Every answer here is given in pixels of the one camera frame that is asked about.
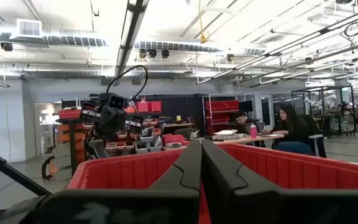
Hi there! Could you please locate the person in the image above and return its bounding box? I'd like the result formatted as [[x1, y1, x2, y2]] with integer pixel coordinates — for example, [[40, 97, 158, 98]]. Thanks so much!
[[233, 111, 260, 136], [271, 104, 323, 156]]

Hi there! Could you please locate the metal rack with red bins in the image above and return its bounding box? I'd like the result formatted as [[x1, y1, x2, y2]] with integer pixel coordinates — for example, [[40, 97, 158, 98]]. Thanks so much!
[[202, 94, 241, 136]]

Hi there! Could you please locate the parts shelf with orange bins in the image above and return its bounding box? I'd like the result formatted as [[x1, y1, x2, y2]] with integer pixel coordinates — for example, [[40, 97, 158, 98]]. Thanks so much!
[[56, 99, 164, 181]]

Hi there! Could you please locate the yellow ceiling cord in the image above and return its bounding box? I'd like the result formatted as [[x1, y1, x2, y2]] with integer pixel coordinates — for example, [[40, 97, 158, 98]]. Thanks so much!
[[197, 0, 208, 44]]

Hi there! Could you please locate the black monitor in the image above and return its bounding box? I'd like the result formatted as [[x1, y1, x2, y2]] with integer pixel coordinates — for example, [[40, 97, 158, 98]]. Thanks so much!
[[239, 100, 254, 113]]

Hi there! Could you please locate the black robot cell frame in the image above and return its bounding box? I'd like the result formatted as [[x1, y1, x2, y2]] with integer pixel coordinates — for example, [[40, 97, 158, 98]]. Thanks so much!
[[291, 85, 357, 138]]

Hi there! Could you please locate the black office chair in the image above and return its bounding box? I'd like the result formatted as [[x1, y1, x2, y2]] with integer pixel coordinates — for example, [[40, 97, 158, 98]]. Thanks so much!
[[300, 114, 328, 158]]

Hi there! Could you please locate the silver ceiling duct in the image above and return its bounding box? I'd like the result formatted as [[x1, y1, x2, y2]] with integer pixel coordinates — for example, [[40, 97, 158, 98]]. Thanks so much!
[[0, 32, 109, 48], [134, 40, 265, 57]]

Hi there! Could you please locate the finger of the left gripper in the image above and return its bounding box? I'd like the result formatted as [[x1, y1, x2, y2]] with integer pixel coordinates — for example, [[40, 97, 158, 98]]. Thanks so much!
[[112, 115, 127, 138], [99, 113, 114, 138]]

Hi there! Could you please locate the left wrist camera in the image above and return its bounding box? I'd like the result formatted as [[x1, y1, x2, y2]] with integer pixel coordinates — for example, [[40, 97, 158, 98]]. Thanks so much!
[[107, 94, 127, 110]]

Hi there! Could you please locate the red plastic bin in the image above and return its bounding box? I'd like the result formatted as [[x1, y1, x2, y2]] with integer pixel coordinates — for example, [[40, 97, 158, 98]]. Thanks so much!
[[67, 142, 358, 224]]

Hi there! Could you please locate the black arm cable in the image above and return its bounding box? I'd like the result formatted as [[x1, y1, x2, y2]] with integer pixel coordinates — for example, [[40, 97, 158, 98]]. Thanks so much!
[[106, 64, 149, 101]]

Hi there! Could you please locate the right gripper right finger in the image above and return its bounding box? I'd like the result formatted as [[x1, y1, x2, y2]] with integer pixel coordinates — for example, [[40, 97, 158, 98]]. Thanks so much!
[[201, 139, 358, 224]]

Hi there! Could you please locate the red plastic tray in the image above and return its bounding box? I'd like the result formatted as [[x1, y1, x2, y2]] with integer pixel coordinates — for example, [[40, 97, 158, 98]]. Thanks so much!
[[162, 133, 190, 147]]

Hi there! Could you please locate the white ceiling air vent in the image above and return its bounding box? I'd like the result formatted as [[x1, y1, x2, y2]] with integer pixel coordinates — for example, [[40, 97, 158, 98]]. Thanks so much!
[[9, 18, 45, 43]]

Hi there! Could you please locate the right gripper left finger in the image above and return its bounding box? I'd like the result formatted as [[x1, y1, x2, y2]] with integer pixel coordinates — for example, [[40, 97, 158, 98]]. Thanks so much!
[[39, 139, 203, 224]]

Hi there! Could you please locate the wooden table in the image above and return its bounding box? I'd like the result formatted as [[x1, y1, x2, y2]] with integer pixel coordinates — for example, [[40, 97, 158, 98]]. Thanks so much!
[[211, 133, 285, 146]]

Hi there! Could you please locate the ceiling light strip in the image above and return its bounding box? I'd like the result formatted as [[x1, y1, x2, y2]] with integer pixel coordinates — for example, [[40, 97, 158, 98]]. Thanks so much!
[[114, 0, 151, 78]]

